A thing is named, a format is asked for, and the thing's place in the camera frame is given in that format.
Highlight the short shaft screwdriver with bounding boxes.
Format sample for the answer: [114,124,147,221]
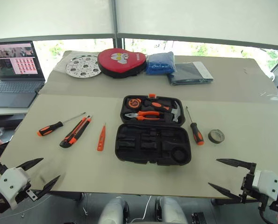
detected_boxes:
[185,106,205,146]

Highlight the thin white cable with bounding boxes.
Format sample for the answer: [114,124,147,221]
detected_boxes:
[131,195,152,223]

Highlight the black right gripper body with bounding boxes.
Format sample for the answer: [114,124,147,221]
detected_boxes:
[240,162,270,211]

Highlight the round perforated steel plate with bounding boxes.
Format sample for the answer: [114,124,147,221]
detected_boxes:
[65,55,102,78]

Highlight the orange black tape measure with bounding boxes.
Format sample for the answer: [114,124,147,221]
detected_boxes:
[126,97,143,110]

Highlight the white roller blind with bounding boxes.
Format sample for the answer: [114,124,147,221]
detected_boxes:
[116,0,278,48]
[0,0,115,41]

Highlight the dark folded cloth package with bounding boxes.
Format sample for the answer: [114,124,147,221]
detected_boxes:
[167,62,214,86]

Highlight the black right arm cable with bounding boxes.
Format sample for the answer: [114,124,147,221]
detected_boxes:
[258,207,278,224]

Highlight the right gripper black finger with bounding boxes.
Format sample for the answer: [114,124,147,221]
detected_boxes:
[216,158,257,172]
[207,182,243,203]

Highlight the steel claw hammer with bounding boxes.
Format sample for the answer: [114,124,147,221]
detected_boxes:
[143,99,182,123]

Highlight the grey rounded shape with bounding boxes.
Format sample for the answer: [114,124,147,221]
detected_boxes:
[97,197,130,224]
[155,196,189,224]

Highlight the orange handled pliers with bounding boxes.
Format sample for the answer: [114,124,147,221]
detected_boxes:
[124,110,168,122]

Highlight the white side desk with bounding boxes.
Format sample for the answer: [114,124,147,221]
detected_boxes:
[0,106,29,117]

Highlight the orange tester pen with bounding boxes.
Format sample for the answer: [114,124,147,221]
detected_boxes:
[96,123,107,152]

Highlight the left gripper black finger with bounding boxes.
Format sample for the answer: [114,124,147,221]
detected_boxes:
[35,175,61,199]
[15,158,44,173]

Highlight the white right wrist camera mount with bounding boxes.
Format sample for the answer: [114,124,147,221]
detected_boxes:
[251,169,278,202]

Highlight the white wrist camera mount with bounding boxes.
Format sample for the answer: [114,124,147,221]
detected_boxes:
[0,167,31,210]
[251,169,278,202]

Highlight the orange black utility knife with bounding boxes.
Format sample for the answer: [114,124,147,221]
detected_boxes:
[59,115,93,149]

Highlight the black tool case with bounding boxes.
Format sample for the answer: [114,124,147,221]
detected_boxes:
[114,93,192,167]

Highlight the long shaft screwdriver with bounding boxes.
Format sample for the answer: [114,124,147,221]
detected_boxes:
[37,112,87,138]

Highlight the blue fabric bundle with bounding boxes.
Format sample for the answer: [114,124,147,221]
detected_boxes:
[145,51,176,76]

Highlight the dark laptop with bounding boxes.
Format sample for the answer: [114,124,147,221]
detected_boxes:
[0,41,47,108]

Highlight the dark tape roll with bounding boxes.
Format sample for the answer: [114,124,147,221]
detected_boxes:
[208,129,226,144]

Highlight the red heart-shaped bag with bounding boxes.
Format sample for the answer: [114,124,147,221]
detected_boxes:
[97,49,148,79]

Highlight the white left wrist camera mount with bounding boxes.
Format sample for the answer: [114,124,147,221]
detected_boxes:
[0,167,31,210]

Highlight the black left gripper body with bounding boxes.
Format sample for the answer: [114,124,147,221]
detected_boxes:
[12,174,40,204]

